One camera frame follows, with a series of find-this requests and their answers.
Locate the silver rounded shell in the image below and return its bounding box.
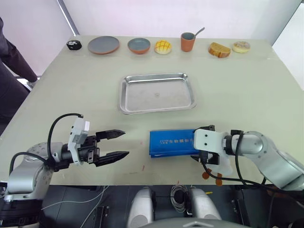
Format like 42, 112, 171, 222
127, 187, 156, 228
187, 187, 223, 221

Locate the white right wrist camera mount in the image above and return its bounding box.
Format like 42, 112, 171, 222
193, 128, 232, 176

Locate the grey coiled cable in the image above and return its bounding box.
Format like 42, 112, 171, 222
170, 184, 188, 213

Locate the yellow melon bun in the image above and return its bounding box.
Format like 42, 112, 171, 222
154, 39, 172, 55

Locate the metal spoon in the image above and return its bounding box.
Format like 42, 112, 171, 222
192, 27, 206, 38

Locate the brown toast slice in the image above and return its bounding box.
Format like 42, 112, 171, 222
208, 42, 231, 59

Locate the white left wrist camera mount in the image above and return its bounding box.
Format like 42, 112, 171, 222
67, 117, 90, 166

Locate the grey ceramic plate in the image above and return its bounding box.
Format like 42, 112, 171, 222
87, 36, 120, 56

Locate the thin white floor cable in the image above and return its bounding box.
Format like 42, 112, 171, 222
41, 185, 110, 228

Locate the rectangular metal tray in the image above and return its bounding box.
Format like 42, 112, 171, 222
118, 72, 197, 115

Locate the black round timer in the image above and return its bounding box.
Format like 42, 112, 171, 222
66, 39, 83, 51

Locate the grey terracotta bowl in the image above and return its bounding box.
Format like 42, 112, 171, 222
127, 38, 151, 55

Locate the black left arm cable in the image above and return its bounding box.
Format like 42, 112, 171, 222
9, 113, 84, 181

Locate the blue surgical instrument pack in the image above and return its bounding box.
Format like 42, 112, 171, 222
149, 128, 197, 160

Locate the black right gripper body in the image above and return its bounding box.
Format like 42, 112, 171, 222
199, 124, 219, 166

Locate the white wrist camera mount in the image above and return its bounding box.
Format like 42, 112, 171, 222
193, 128, 232, 176
67, 117, 90, 166

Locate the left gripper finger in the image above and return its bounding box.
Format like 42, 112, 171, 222
94, 151, 130, 167
95, 129, 126, 141

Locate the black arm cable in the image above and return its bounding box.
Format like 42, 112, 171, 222
9, 113, 84, 181
199, 129, 304, 194

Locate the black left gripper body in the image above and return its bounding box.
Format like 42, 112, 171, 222
77, 134, 101, 167

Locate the terracotta cup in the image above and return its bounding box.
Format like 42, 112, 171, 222
180, 32, 196, 52

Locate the person in dark clothes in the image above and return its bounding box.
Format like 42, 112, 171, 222
0, 16, 38, 124

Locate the glazed sprinkled donut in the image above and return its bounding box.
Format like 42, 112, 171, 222
232, 41, 251, 53

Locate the grey diagonal wall post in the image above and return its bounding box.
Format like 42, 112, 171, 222
58, 0, 80, 35

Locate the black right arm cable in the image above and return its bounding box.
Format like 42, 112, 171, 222
199, 129, 304, 194

